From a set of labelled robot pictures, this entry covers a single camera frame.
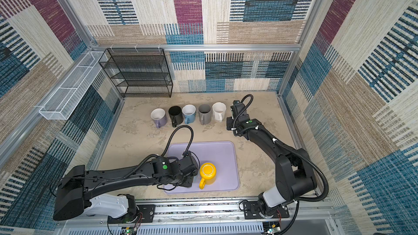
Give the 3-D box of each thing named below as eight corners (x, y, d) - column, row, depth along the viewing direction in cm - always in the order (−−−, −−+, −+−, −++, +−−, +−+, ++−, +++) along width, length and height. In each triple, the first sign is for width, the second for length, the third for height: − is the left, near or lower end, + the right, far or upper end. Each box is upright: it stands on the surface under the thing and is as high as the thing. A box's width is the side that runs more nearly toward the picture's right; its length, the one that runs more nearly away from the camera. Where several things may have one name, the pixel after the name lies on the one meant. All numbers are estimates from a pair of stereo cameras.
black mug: (169, 128, 104) (166, 119, 96) (172, 115, 111) (169, 105, 103) (182, 128, 104) (180, 119, 96) (184, 115, 111) (182, 105, 103)
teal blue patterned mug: (183, 128, 104) (180, 117, 96) (185, 115, 111) (182, 104, 103) (196, 128, 104) (194, 117, 96) (197, 114, 111) (195, 104, 102)
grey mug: (202, 128, 104) (201, 117, 95) (198, 116, 110) (197, 105, 101) (213, 125, 105) (213, 114, 97) (209, 113, 111) (209, 102, 103)
